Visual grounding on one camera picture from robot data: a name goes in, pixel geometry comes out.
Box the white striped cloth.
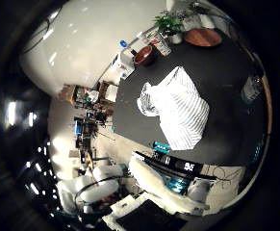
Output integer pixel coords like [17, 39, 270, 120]
[136, 65, 211, 152]

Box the clear spray bottle blue liquid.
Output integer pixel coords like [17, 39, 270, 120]
[240, 75, 265, 106]

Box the bottle with blue cap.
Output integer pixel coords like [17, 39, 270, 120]
[118, 39, 130, 50]

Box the blue device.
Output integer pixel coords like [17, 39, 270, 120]
[74, 117, 84, 137]

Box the white box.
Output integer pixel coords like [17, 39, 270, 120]
[110, 52, 136, 81]

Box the wooden shelf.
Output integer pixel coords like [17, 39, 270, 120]
[57, 84, 79, 107]

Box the dark brown bowl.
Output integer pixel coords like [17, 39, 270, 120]
[133, 44, 159, 67]

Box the printed paper cup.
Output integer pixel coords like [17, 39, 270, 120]
[146, 30, 172, 58]

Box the round wooden board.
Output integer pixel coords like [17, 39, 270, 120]
[182, 27, 223, 48]

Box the small green potted plant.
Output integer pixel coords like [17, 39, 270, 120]
[153, 11, 186, 45]

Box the black cable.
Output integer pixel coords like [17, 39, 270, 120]
[73, 175, 128, 211]

